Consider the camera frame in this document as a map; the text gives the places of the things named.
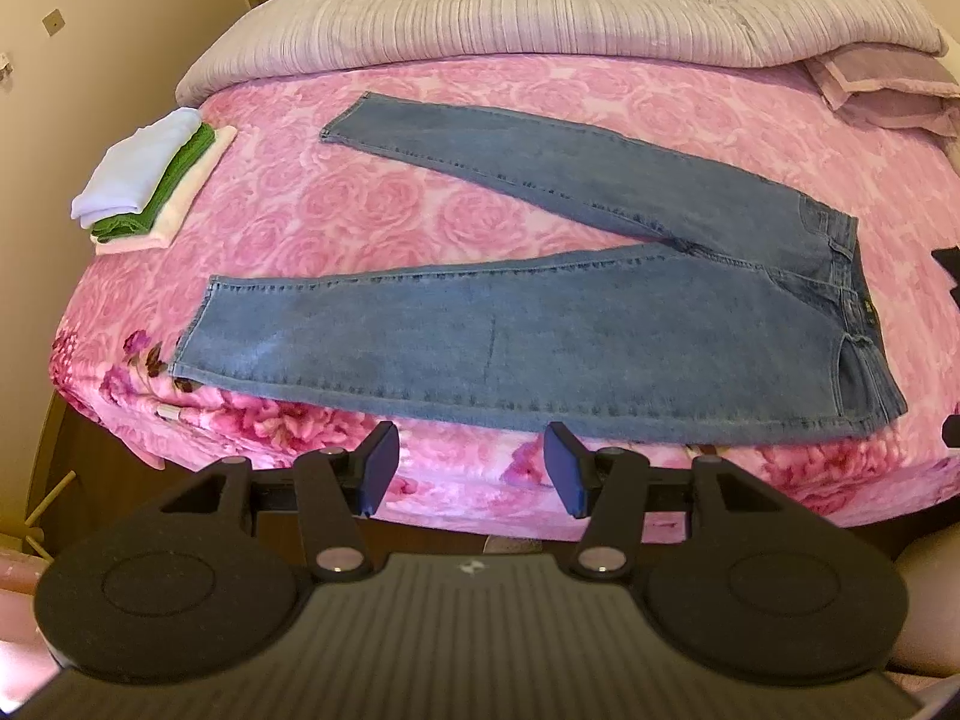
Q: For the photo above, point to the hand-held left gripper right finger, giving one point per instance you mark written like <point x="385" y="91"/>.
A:
<point x="566" y="469"/>

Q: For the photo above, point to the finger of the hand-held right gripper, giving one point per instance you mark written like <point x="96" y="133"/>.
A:
<point x="949" y="268"/>

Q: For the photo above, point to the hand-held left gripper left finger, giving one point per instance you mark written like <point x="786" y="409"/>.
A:
<point x="379" y="465"/>

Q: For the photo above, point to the blue denim jeans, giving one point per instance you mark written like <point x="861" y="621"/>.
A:
<point x="600" y="330"/>

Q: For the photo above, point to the purple pillow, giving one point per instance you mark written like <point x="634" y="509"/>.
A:
<point x="885" y="82"/>

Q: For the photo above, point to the pink floral bedsheet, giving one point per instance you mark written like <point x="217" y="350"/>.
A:
<point x="375" y="195"/>

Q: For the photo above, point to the folded cream cloth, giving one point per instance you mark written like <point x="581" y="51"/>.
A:
<point x="172" y="225"/>

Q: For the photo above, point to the wooden stick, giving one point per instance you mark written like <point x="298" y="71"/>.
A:
<point x="49" y="499"/>

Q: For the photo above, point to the folded green towel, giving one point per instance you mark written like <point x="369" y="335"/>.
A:
<point x="135" y="225"/>

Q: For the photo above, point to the folded light blue cloth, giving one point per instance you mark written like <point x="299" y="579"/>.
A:
<point x="127" y="172"/>

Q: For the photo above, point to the pink fabric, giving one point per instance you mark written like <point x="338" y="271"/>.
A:
<point x="19" y="615"/>

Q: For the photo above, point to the striped lilac quilt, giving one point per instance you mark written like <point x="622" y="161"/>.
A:
<point x="525" y="7"/>

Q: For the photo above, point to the wall socket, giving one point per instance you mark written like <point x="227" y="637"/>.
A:
<point x="52" y="21"/>

